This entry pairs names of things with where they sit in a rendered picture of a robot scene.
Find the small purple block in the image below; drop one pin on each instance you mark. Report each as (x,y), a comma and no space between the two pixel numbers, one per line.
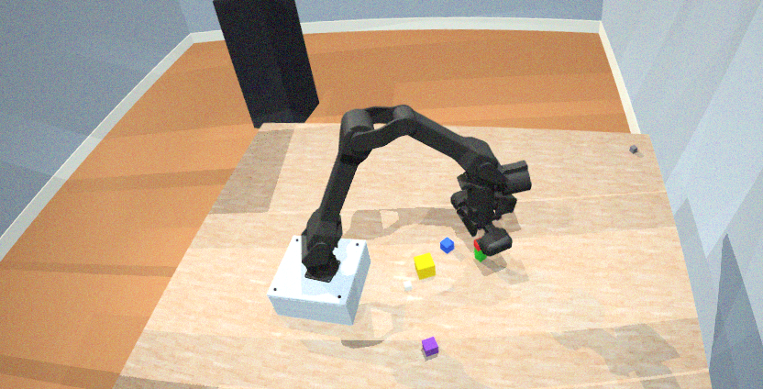
(430,346)

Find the blue cube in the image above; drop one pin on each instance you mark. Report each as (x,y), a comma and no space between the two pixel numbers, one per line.
(447,245)

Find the yellow block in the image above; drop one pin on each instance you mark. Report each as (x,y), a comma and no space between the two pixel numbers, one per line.
(424,266)

